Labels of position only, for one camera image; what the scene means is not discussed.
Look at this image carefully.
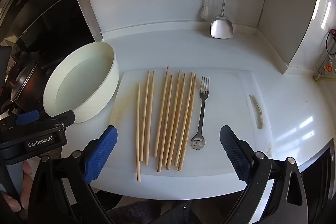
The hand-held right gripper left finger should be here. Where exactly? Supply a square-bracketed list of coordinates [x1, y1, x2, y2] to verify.
[28, 125, 118, 224]

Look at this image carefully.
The metal fork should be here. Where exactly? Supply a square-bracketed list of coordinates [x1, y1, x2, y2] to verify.
[190, 76, 210, 151]

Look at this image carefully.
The white plastic cutting board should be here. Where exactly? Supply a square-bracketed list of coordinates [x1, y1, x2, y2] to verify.
[104, 70, 273, 200]

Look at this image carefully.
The row of bamboo chopsticks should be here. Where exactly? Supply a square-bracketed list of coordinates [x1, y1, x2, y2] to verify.
[162, 70, 197, 172]

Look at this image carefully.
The glass pot lid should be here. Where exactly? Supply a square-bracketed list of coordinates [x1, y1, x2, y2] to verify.
[10, 59, 40, 102]

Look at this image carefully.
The white round bowl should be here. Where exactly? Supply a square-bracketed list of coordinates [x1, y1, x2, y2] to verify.
[43, 42, 120, 124]

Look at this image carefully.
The gas pipe valve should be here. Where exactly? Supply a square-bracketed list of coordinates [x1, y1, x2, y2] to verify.
[314, 28, 336, 81]

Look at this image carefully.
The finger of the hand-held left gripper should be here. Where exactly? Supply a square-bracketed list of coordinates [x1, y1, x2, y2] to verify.
[39, 110, 77, 125]
[14, 110, 41, 126]

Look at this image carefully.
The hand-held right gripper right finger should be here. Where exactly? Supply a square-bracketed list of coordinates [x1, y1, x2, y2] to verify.
[219, 124, 309, 224]

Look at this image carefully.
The dark brown cooking pot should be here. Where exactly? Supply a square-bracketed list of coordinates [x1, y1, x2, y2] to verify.
[8, 55, 57, 111]

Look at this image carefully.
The person's left hand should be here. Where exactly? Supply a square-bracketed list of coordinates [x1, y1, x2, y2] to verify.
[0, 161, 33, 215]

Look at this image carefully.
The black range hood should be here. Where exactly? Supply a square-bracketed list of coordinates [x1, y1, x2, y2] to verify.
[0, 0, 102, 56]

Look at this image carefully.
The dark clothing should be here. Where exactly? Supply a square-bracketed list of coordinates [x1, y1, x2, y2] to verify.
[105, 199, 202, 224]

